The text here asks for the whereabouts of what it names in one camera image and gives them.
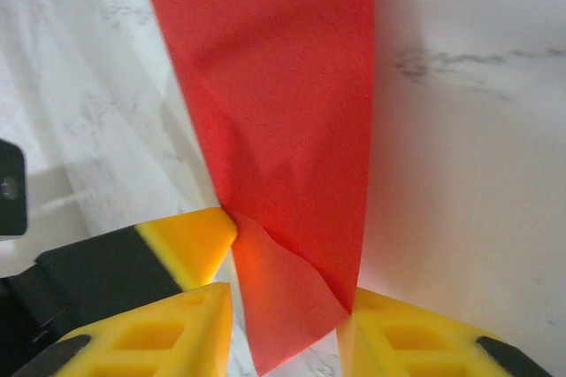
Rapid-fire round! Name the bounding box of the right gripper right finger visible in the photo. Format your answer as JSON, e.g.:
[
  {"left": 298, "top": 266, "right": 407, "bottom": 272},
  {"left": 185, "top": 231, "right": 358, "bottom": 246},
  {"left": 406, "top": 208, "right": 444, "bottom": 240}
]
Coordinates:
[{"left": 338, "top": 287, "right": 558, "bottom": 377}]

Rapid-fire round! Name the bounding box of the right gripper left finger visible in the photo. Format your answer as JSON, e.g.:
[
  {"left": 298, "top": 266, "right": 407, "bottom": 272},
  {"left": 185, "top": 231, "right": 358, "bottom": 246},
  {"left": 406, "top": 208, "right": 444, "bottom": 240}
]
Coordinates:
[{"left": 12, "top": 281, "right": 234, "bottom": 377}]

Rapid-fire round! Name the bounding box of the red paper sheet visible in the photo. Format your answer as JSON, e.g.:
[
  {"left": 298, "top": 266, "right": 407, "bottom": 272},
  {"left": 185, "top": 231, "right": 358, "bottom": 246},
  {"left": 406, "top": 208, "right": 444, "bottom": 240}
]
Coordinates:
[{"left": 137, "top": 0, "right": 377, "bottom": 377}]

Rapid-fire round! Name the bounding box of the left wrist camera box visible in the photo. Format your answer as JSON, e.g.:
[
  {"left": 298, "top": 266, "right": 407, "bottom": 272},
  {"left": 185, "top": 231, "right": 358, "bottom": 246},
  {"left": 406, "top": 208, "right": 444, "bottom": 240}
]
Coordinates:
[{"left": 0, "top": 140, "right": 28, "bottom": 236}]

